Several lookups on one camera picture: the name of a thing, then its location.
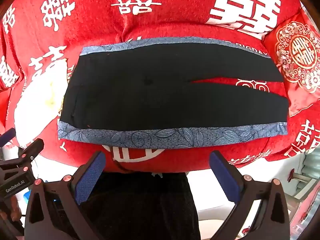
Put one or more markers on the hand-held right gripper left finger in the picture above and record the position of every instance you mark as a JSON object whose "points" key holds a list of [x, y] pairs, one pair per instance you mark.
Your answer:
{"points": [[90, 177]]}

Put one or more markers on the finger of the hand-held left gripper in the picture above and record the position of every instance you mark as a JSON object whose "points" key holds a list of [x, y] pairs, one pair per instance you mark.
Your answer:
{"points": [[33, 148], [7, 136]]}

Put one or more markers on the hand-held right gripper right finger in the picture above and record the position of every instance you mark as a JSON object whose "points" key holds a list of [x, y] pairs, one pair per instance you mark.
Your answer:
{"points": [[226, 180]]}

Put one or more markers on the black pants with blue trim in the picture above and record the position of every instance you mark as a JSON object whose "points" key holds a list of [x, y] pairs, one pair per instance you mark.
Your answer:
{"points": [[150, 97]]}

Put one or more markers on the person's left hand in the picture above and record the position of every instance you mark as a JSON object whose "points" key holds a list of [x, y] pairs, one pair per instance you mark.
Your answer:
{"points": [[11, 206]]}

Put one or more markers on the white cloth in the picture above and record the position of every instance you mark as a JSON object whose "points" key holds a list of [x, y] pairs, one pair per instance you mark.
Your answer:
{"points": [[37, 102]]}

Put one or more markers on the person's dark clothing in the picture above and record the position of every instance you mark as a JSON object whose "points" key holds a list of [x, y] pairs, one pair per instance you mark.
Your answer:
{"points": [[140, 205]]}

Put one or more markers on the red embroidered pillow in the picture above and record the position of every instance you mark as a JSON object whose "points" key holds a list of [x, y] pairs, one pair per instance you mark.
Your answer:
{"points": [[297, 55]]}

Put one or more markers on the red printed blanket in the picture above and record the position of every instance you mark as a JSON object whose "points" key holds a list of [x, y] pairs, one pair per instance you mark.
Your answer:
{"points": [[162, 12]]}

